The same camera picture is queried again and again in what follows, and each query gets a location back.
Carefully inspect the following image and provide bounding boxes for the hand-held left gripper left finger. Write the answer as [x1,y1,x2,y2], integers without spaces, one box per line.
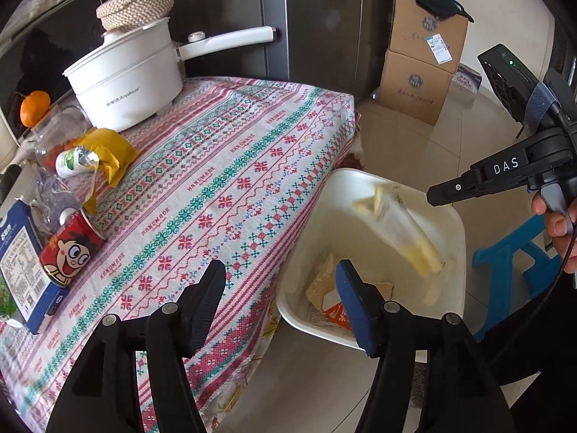
[45,260,227,433]

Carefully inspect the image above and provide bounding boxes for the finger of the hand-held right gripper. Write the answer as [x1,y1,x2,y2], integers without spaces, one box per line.
[426,168,488,207]

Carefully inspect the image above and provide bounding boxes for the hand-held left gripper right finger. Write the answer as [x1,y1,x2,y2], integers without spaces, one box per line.
[336,259,517,433]

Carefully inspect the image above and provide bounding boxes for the orange white carton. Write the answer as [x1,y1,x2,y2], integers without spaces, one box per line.
[321,291,357,332]

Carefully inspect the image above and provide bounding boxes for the orange wrapper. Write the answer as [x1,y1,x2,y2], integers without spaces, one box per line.
[305,253,394,314]

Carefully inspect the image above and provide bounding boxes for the clear yellow wrapper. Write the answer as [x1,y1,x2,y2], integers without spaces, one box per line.
[352,183,445,276]

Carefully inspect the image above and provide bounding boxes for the white trash bin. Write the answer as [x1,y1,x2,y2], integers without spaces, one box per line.
[276,168,466,351]

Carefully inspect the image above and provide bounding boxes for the red cartoon face can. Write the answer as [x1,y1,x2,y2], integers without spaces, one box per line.
[40,210,107,287]

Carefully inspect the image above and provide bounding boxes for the blue carton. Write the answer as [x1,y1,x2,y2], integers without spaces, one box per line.
[0,199,68,335]

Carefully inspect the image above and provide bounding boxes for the clear plastic bottle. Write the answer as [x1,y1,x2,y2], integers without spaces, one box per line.
[34,167,84,235]

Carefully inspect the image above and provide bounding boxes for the green snack packet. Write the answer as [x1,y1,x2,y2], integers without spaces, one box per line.
[0,275,23,325]

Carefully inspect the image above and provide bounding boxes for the person's right hand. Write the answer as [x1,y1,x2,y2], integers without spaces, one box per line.
[531,191,577,276]

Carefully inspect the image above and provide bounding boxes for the blue plastic stool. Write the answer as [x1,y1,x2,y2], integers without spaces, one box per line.
[472,214,564,325]

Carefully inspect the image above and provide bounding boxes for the plain cardboard box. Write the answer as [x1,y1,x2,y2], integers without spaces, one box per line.
[379,49,456,126]

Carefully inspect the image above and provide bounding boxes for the small tissue box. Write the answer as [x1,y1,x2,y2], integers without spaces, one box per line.
[452,65,483,95]

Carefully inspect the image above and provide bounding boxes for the floral cloth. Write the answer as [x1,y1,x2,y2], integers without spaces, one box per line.
[343,113,367,172]

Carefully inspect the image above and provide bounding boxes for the cardboard box with label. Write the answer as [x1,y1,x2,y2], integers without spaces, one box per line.
[388,0,470,73]

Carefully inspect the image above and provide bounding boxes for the patterned tablecloth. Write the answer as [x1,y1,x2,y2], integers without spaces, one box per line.
[0,76,357,433]

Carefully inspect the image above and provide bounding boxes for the black cloth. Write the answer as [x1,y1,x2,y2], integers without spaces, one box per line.
[415,0,475,23]

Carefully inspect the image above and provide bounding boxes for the person's dark clothing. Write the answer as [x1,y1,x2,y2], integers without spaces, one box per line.
[473,280,577,433]

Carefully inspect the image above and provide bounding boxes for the yellow pouch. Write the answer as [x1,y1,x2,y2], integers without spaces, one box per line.
[80,127,140,214]

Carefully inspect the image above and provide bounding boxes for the grey refrigerator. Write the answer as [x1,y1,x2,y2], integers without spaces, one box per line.
[178,0,406,100]

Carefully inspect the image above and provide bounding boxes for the clear glass jar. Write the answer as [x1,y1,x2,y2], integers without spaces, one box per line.
[32,104,91,170]

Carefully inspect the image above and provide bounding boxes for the white electric pot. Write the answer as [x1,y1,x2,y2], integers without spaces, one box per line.
[62,17,277,132]

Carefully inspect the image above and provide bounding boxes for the orange tangerine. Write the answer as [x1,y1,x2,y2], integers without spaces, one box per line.
[20,91,51,128]

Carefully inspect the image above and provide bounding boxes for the woven rope basket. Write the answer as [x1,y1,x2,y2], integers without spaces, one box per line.
[96,0,176,33]

